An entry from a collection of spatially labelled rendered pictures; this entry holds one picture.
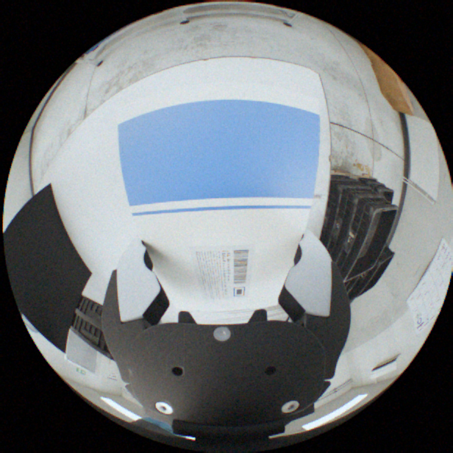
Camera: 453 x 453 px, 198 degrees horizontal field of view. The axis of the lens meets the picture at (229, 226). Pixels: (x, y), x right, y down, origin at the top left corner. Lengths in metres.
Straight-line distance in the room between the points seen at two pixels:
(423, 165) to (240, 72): 2.37
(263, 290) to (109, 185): 0.24
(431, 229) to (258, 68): 2.50
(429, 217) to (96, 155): 2.70
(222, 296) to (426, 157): 2.48
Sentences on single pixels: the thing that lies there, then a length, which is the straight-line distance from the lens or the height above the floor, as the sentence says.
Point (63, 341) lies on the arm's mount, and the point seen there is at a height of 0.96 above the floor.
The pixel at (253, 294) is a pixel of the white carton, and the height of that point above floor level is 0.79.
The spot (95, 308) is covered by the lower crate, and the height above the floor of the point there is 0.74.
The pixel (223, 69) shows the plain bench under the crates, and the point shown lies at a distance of 0.20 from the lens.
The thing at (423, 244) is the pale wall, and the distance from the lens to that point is 2.59.
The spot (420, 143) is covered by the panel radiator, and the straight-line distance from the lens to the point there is 2.49.
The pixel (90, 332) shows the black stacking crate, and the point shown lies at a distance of 0.72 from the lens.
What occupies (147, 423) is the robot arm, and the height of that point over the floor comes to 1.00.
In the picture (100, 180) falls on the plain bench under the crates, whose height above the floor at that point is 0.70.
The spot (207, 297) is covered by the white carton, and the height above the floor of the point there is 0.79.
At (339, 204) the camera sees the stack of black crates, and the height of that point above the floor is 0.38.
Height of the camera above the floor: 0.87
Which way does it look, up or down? 58 degrees down
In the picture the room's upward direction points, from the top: 175 degrees clockwise
